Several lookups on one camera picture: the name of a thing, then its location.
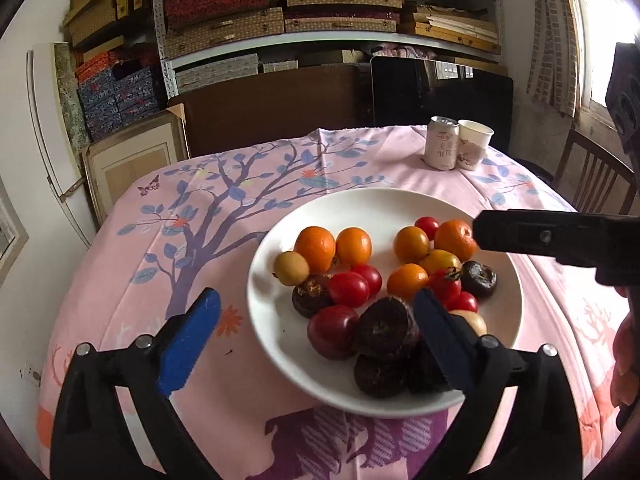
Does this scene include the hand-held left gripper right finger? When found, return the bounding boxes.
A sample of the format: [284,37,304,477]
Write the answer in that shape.
[412,287,586,480]

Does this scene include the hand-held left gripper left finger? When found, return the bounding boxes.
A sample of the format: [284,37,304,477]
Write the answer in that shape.
[50,287,222,480]

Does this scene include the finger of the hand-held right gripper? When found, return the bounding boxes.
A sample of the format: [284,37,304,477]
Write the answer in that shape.
[472,209,640,286]

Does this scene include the yellow plum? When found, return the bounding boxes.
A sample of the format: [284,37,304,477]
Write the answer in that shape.
[448,310,487,337]

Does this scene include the small red cherry tomato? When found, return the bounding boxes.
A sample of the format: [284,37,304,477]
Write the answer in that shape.
[415,216,441,240]
[445,291,479,313]

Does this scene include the red tomato with stem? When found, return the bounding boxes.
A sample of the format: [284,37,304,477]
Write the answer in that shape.
[429,268,462,306]

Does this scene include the greenish orange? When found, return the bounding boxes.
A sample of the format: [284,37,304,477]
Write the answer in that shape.
[419,249,462,276]
[335,227,373,267]

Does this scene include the white oval plate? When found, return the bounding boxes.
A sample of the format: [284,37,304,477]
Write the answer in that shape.
[246,187,524,418]

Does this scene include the large mandarin with stem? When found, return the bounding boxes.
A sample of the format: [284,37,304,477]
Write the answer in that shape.
[434,219,478,262]

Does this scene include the small yellow longan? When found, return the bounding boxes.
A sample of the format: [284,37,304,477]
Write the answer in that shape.
[273,251,311,286]

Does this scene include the person's right hand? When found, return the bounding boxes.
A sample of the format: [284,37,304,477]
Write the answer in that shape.
[610,305,640,431]

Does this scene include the pink printed tablecloth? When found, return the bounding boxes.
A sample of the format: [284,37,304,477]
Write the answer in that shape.
[35,127,626,480]

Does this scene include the window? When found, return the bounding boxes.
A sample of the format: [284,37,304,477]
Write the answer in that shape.
[565,0,636,126]

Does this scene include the small orange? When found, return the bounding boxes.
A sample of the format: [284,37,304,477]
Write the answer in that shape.
[386,263,430,301]
[393,226,431,264]
[293,226,336,273]

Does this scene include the wooden chair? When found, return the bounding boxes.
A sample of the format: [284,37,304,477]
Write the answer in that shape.
[520,129,638,216]

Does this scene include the patterned curtain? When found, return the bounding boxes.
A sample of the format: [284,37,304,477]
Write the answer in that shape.
[525,0,583,116]

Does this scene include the red plum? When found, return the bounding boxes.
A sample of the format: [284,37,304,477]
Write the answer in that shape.
[307,305,361,361]

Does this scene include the white paper cup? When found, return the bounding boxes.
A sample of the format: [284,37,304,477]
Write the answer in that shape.
[456,119,495,172]

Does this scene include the small dark water chestnut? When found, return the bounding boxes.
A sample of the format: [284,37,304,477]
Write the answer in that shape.
[292,275,335,319]

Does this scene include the white drink can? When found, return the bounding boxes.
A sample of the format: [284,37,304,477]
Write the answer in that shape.
[425,116,460,170]

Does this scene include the wooden framed panel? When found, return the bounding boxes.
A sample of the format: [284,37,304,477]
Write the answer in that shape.
[81,110,191,226]

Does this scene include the pink folded cloth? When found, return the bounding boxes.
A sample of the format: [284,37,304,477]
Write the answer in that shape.
[370,45,436,59]

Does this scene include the white door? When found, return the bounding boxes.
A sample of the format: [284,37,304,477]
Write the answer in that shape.
[0,42,98,281]

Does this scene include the brown wooden board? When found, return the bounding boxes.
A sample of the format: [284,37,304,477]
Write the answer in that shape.
[167,65,373,158]

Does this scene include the stack of blue patterned boxes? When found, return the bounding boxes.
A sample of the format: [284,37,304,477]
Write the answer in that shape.
[75,50,166,141]

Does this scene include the white patterned box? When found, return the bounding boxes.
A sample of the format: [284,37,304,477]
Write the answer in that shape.
[175,54,261,93]

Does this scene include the mottled green panel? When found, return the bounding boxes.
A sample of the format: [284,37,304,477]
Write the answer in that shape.
[52,42,93,143]

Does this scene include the white metal shelf rack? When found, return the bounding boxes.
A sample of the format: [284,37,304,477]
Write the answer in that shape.
[150,0,506,98]

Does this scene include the pile of straw cases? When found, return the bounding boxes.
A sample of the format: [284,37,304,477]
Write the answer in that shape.
[62,0,151,50]

